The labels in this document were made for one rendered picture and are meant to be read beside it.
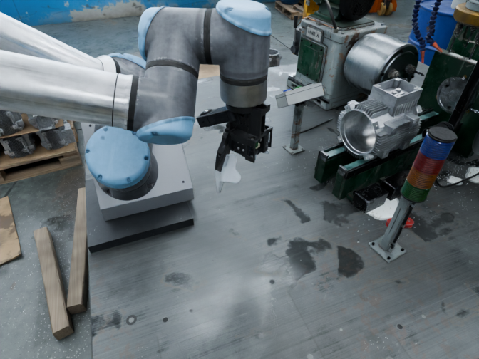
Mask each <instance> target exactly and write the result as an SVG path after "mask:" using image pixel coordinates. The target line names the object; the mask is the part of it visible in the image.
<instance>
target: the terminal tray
mask: <svg viewBox="0 0 479 359"><path fill-rule="evenodd" d="M397 79H400V78H394V79H391V80H388V81H385V82H382V83H378V84H376V85H373V87H372V89H371V94H370V98H369V100H370V99H375V100H377V101H378V100H379V102H381V101H382V102H381V103H384V105H385V104H386V106H388V108H390V110H389V114H390V116H391V117H393V118H394V116H397V115H399V114H402V113H405V111H406V113H407V111H410V110H412V109H413V107H416V104H417V102H418V100H419V98H420V96H421V93H422V90H423V89H422V88H419V87H418V86H416V85H414V84H411V83H409V82H407V81H404V80H402V79H400V80H397ZM378 85H379V86H378ZM417 88H418V89H417ZM397 95H398V96H397Z"/></svg>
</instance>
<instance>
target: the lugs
mask: <svg viewBox="0 0 479 359"><path fill-rule="evenodd" d="M344 107H345V110H346V112H347V111H349V110H351V109H354V103H351V104H348V105H346V106H344ZM412 112H413V114H414V115H416V114H419V113H422V110H421V107H420V106H419V105H418V106H416V107H413V109H412ZM373 124H374V128H375V130H378V129H380V128H383V127H384V123H383V120H378V121H376V122H374V123H373ZM338 140H339V143H340V142H343V141H342V139H341V136H338ZM363 157H364V160H365V161H366V160H370V159H372V158H374V156H373V154H371V153H370V154H367V155H363Z"/></svg>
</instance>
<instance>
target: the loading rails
mask: <svg viewBox="0 0 479 359"><path fill-rule="evenodd" d="M438 115H439V113H437V112H435V111H433V108H429V109H426V110H423V111H422V113H419V114H418V117H420V118H421V119H422V120H421V122H422V123H420V124H421V126H419V127H421V128H419V131H418V133H417V135H416V137H414V138H413V139H412V140H410V144H409V146H408V147H407V148H406V149H404V150H401V149H400V148H398V147H397V149H396V150H394V151H391V152H389V154H388V157H385V158H383V159H381V158H380V157H378V156H377V158H375V159H373V160H370V161H368V160H366V161H365V160H364V158H361V159H359V158H356V157H355V156H353V155H351V154H349V152H347V150H346V148H344V143H343V142H340V143H337V144H335V145H332V146H329V147H326V148H324V149H322V150H320V151H319V154H318V158H317V162H316V167H315V169H314V170H315V173H314V178H315V179H316V180H317V181H318V182H320V183H323V182H325V181H328V180H330V179H333V178H335V177H336V180H335V183H334V188H333V191H332V194H333V195H334V196H335V197H337V198H338V199H339V200H341V199H343V198H345V197H347V198H348V199H349V200H350V201H351V202H352V200H353V198H354V194H355V192H357V191H359V190H360V189H363V188H364V187H368V186H369V185H371V184H373V183H377V182H378V183H381V181H382V179H384V178H386V177H389V176H391V175H393V174H395V173H397V172H400V171H403V170H405V169H408V170H410V169H411V167H412V165H413V162H414V160H415V158H416V155H417V154H418V151H419V149H420V147H419V145H420V143H421V141H422V140H423V138H422V132H423V130H424V129H425V128H427V127H430V126H434V124H435V122H436V120H437V118H438ZM462 124H463V123H462V122H460V123H459V125H458V127H457V129H456V131H455V134H456V135H457V134H458V131H459V129H460V127H461V125H462Z"/></svg>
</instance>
